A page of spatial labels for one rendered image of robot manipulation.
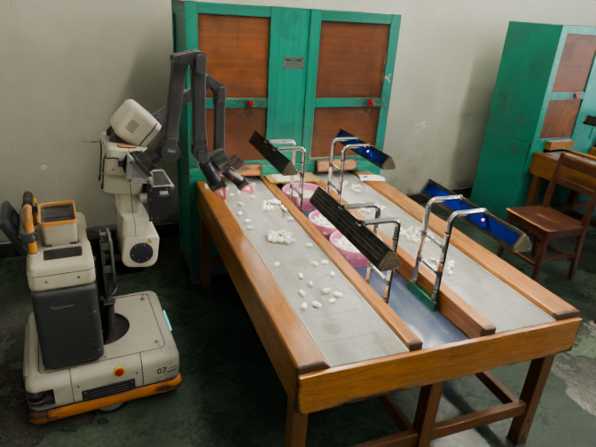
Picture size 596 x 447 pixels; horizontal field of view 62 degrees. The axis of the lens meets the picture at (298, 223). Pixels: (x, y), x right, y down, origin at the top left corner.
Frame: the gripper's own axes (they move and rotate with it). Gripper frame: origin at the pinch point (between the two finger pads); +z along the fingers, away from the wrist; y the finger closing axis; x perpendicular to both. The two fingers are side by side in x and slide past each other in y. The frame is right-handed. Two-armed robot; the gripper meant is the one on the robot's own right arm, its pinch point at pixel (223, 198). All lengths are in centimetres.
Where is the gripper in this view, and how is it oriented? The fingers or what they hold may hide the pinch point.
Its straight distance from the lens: 227.4
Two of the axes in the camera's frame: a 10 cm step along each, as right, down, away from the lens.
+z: 3.5, 7.6, 5.5
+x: -8.3, 5.2, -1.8
